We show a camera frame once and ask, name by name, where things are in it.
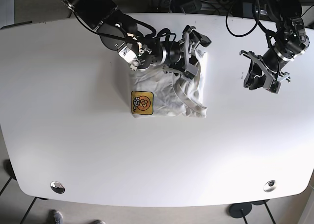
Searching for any grey shoe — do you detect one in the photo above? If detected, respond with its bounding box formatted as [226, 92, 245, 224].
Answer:
[51, 210, 63, 224]
[92, 220, 105, 224]

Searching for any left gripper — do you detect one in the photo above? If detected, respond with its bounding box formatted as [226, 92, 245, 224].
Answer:
[239, 18, 310, 90]

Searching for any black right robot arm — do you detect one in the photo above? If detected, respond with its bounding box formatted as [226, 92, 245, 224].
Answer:
[62, 0, 211, 81]

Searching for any white printed T-shirt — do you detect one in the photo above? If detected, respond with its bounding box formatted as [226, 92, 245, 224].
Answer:
[129, 50, 208, 118]

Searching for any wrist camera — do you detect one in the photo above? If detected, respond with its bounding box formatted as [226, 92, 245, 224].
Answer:
[181, 63, 199, 82]
[263, 78, 281, 94]

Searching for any black round stand base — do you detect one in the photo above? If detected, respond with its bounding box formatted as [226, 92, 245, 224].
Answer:
[228, 202, 252, 219]

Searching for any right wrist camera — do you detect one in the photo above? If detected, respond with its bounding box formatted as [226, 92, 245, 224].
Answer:
[181, 63, 199, 82]

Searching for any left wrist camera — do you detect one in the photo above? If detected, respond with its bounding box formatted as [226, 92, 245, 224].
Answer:
[263, 78, 281, 94]

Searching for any left silver table grommet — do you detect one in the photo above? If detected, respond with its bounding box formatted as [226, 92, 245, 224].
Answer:
[50, 181, 65, 194]

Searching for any right grey shoe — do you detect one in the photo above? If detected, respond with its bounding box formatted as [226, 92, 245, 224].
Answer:
[92, 220, 105, 224]

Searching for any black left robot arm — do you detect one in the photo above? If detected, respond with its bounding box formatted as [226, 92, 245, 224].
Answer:
[227, 0, 310, 94]

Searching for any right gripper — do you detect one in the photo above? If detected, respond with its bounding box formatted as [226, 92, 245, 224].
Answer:
[117, 25, 212, 76]

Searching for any left grey shoe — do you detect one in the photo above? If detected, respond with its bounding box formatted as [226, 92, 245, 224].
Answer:
[51, 210, 63, 224]

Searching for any right silver table grommet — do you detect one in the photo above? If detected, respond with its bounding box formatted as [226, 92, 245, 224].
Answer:
[263, 180, 277, 193]

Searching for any silver table grommet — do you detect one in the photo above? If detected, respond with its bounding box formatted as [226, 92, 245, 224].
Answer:
[263, 180, 277, 193]
[50, 181, 65, 194]

